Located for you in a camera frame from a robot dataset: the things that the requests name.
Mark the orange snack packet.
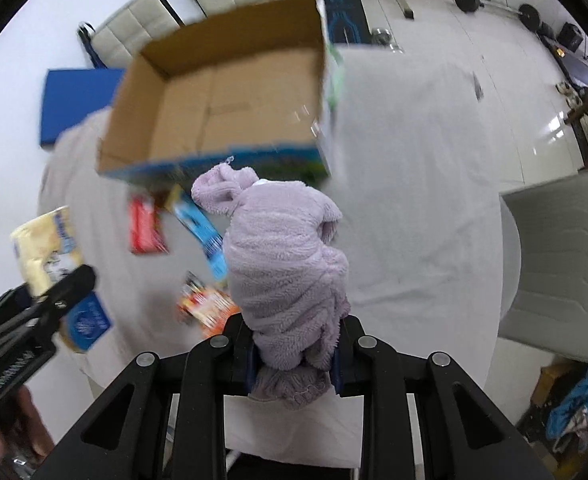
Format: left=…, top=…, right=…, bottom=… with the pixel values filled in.
left=176, top=272, right=241, bottom=338

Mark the floor barbell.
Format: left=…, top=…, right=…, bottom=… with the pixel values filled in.
left=454, top=0, right=541, bottom=32

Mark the beige plastic chair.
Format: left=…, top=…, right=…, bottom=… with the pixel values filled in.
left=499, top=170, right=588, bottom=362

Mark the purple fluffy cloth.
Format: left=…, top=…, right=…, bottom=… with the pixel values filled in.
left=191, top=162, right=350, bottom=408

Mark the black blue exercise mat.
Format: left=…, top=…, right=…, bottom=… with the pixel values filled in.
left=323, top=0, right=374, bottom=44

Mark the open cardboard box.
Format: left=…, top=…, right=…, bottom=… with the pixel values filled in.
left=96, top=0, right=343, bottom=185

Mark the grey table cloth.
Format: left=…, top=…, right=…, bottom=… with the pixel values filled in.
left=38, top=47, right=502, bottom=386

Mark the light blue long pouch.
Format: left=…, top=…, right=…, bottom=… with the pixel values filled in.
left=165, top=184, right=228, bottom=282

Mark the yellow tissue pack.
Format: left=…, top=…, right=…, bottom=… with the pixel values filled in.
left=10, top=206, right=112, bottom=353

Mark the left white padded chair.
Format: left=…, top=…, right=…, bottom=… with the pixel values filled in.
left=77, top=0, right=183, bottom=68

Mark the blue foam mat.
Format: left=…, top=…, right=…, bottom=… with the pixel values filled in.
left=39, top=68, right=125, bottom=148

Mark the red tissue pack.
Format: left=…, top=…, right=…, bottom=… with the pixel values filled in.
left=128, top=194, right=168, bottom=255

